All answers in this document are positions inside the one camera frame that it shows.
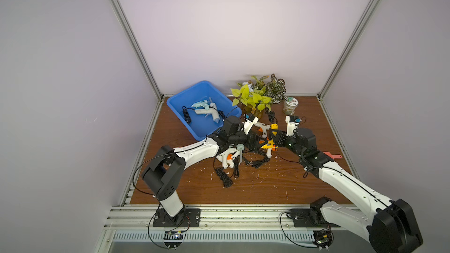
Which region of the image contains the yellow glue gun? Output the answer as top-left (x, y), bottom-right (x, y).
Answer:
top-left (259, 123), bottom-right (278, 149)

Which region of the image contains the white light-blue glue gun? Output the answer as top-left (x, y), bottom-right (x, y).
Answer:
top-left (194, 97), bottom-right (220, 124)

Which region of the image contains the mint glue gun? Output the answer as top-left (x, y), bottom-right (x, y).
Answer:
top-left (191, 100), bottom-right (209, 110)

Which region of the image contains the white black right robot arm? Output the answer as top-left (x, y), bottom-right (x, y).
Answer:
top-left (268, 128), bottom-right (424, 253)

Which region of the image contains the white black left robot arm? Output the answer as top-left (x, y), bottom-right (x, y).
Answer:
top-left (142, 114), bottom-right (260, 221)

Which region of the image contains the white orange glue gun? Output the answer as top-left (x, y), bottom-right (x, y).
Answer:
top-left (216, 146), bottom-right (242, 169)

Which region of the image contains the blue plastic storage box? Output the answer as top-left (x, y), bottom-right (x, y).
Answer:
top-left (167, 81), bottom-right (242, 141)

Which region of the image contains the small clear glass jar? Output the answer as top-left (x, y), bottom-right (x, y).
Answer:
top-left (283, 97), bottom-right (299, 115)

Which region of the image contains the pink plastic scoop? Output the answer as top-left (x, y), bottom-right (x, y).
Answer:
top-left (324, 152), bottom-right (343, 160)

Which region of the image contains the green leafy potted plant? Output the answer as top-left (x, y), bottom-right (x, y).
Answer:
top-left (230, 76), bottom-right (273, 118)

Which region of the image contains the striped dark leaf plant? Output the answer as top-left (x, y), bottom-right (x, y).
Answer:
top-left (266, 73), bottom-right (287, 104)

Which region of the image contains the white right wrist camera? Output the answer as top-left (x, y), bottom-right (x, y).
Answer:
top-left (285, 115), bottom-right (302, 137)

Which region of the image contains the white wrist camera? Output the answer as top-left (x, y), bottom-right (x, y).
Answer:
top-left (285, 115), bottom-right (302, 137)
top-left (243, 114), bottom-right (259, 135)

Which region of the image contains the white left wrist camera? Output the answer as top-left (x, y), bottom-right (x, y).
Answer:
top-left (243, 114), bottom-right (259, 135)

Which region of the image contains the black coiled power cable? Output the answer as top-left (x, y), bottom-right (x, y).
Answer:
top-left (213, 156), bottom-right (234, 189)

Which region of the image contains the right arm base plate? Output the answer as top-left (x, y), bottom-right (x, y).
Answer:
top-left (287, 208), bottom-right (339, 228)

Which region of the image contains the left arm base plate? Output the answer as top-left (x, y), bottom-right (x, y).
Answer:
top-left (152, 208), bottom-right (201, 228)

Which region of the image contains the aluminium front rail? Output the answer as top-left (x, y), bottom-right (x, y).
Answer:
top-left (103, 203), bottom-right (370, 243)

